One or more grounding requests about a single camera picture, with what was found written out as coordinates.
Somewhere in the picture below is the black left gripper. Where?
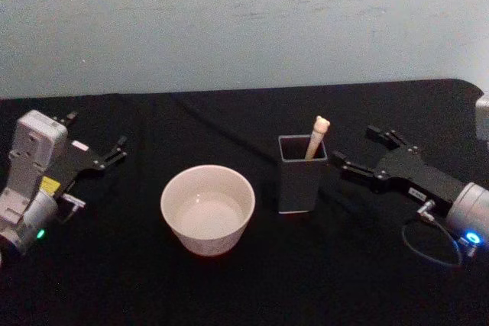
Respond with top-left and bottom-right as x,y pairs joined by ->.
40,111 -> 129,200

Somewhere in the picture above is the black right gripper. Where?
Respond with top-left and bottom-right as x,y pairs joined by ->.
331,124 -> 465,215

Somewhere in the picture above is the cream stick with bear head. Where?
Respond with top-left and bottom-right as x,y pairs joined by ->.
304,115 -> 331,161

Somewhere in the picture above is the black square pen holder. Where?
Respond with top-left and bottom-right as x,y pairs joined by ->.
277,134 -> 329,215

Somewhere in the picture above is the white ceramic bowl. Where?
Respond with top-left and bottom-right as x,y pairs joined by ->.
160,164 -> 256,257

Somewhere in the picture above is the black table cloth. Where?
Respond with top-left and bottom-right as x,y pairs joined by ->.
0,78 -> 489,326

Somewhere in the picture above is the thin cable with silver plug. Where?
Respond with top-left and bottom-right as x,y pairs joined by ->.
400,199 -> 478,268
55,192 -> 87,224

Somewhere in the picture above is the pale wall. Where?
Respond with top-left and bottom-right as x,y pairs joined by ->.
0,0 -> 489,100

